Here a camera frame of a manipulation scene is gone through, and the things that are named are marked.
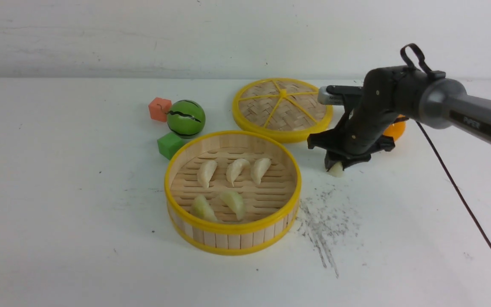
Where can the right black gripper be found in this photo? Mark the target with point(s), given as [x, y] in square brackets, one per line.
[348, 149]

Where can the greenish dumpling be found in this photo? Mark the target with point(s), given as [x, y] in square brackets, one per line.
[202, 209]
[336, 170]
[235, 202]

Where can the orange toy pear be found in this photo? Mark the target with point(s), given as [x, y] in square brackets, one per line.
[397, 129]

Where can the yellow bamboo steamer tray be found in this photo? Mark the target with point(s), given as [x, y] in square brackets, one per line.
[271, 206]

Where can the green foam cube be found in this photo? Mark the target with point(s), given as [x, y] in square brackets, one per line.
[169, 144]

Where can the orange foam cube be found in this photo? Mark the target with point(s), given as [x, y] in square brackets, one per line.
[159, 109]

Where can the green toy watermelon ball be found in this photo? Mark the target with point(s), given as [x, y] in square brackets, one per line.
[186, 118]

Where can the white dumpling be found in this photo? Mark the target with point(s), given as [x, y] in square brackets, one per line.
[235, 169]
[259, 169]
[205, 173]

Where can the yellow woven steamer lid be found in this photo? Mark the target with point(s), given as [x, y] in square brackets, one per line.
[284, 109]

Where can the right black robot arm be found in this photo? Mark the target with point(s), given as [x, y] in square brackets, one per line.
[386, 94]

